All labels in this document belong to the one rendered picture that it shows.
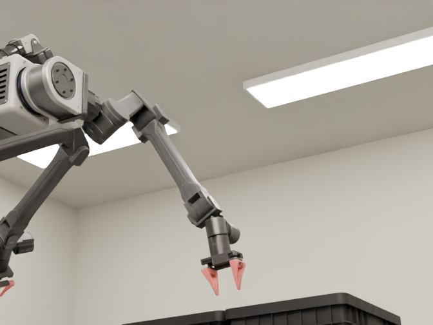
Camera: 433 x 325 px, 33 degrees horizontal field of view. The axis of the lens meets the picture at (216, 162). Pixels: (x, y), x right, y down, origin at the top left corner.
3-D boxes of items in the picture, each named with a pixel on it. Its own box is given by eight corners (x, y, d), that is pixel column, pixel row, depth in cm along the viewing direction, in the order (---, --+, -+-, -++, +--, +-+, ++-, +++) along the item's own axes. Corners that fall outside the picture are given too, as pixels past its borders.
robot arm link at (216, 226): (200, 218, 202) (218, 211, 200) (211, 222, 208) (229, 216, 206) (204, 242, 200) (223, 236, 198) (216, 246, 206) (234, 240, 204)
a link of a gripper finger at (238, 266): (227, 295, 200) (221, 262, 203) (250, 289, 197) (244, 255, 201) (216, 293, 194) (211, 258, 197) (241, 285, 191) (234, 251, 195)
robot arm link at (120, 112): (113, 104, 231) (136, 82, 229) (143, 136, 232) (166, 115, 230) (77, 125, 187) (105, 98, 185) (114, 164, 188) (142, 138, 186)
